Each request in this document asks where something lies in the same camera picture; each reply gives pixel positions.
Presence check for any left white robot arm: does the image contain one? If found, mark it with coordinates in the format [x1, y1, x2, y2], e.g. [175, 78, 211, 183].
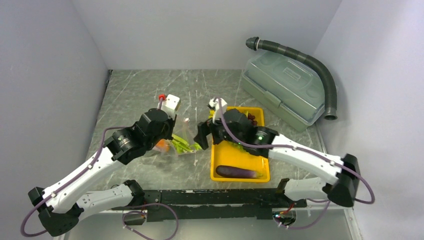
[20, 106, 177, 237]

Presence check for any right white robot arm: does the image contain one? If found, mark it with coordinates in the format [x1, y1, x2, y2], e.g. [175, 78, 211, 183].
[194, 109, 360, 208]

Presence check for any grey corrugated hose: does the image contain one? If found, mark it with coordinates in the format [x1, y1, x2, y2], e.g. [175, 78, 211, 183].
[245, 36, 339, 121]

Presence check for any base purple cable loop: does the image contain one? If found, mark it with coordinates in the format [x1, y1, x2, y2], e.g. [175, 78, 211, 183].
[121, 203, 180, 240]

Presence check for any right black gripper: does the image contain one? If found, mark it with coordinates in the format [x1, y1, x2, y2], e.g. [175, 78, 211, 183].
[193, 115, 245, 150]

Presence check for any yellow banana bunch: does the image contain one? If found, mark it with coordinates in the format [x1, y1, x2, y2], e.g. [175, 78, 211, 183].
[208, 110, 215, 118]

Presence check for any clear pink zip top bag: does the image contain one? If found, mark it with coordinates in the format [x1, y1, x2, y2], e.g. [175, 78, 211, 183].
[153, 117, 202, 157]

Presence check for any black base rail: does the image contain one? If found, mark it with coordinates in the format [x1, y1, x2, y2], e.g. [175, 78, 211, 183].
[109, 188, 309, 223]

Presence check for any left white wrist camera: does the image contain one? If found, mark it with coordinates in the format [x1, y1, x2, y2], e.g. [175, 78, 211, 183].
[157, 94, 181, 118]

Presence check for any purple eggplant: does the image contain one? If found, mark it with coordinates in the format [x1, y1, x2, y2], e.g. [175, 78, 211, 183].
[215, 165, 263, 179]

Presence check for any celery stalk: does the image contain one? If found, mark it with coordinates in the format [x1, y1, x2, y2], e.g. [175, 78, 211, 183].
[171, 134, 202, 155]

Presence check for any green grapes bunch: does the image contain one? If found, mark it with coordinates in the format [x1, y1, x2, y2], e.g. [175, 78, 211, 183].
[228, 141, 247, 152]

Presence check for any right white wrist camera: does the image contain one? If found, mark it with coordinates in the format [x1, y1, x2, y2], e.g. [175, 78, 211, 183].
[208, 97, 228, 124]

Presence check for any yellow plastic tray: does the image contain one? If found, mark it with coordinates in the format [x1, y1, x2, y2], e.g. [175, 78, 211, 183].
[210, 106, 271, 183]

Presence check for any red pepper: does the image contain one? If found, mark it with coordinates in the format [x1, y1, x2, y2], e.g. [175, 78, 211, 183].
[153, 139, 171, 153]

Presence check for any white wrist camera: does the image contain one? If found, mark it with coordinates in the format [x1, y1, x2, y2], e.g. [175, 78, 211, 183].
[208, 97, 228, 124]
[157, 94, 181, 118]

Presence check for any clear lidded storage box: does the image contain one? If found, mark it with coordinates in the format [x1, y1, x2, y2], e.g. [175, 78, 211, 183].
[240, 51, 325, 132]

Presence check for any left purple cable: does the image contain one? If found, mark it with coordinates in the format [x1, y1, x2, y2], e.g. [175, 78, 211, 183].
[20, 96, 167, 238]

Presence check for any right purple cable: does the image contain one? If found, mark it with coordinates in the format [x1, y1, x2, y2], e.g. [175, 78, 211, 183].
[211, 96, 376, 231]

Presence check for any dark red grapes bunch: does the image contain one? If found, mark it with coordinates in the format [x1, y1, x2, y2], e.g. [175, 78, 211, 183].
[247, 112, 258, 126]

